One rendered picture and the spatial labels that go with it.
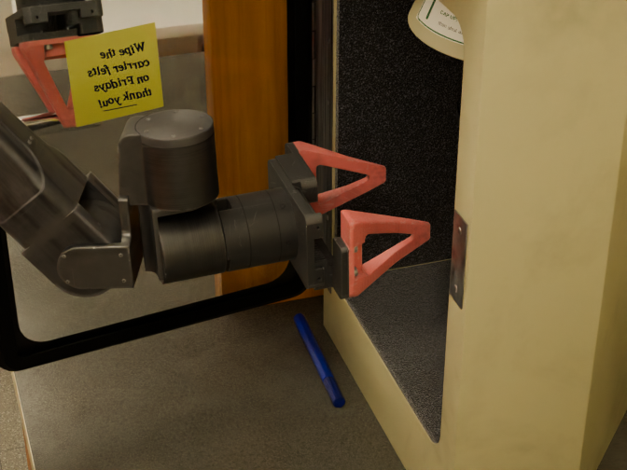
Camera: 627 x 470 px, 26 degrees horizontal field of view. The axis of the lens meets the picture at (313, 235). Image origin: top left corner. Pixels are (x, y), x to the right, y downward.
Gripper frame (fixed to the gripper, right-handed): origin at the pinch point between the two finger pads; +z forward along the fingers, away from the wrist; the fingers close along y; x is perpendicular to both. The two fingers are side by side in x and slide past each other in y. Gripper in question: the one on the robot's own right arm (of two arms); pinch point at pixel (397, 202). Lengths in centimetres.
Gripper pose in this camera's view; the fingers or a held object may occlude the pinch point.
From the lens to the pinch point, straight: 108.0
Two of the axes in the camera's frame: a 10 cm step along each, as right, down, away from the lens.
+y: -3.1, -4.9, 8.2
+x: 0.2, 8.5, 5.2
